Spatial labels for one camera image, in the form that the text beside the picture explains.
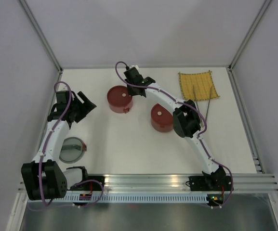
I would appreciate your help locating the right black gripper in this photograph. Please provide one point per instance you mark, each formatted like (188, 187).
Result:
(130, 92)

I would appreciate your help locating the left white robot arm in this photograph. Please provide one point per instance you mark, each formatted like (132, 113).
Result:
(42, 177)

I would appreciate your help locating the right aluminium frame post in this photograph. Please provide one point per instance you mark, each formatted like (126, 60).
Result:
(257, 20)

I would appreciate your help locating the yellow bamboo mat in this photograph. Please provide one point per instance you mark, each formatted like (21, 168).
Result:
(199, 86)

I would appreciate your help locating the white slotted cable duct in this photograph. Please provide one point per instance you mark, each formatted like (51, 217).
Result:
(134, 198)

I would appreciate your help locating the red steel bowl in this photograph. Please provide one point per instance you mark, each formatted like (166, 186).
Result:
(120, 104)
(162, 128)

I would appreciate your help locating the red lid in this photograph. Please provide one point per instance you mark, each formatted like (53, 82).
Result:
(161, 116)
(118, 90)

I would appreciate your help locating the aluminium frame post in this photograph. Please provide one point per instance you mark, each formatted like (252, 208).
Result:
(257, 20)
(36, 27)

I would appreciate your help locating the grey transparent lid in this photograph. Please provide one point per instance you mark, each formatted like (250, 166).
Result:
(73, 150)

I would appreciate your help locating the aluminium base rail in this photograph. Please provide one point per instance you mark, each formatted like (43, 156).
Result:
(243, 183)

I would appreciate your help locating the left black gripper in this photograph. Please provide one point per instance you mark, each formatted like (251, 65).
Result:
(86, 107)

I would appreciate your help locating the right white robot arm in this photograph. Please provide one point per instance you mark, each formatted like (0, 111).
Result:
(186, 124)

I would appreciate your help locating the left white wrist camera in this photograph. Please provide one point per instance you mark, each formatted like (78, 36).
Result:
(62, 89)

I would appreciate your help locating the left aluminium frame post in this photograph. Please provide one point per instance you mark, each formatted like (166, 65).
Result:
(36, 27)

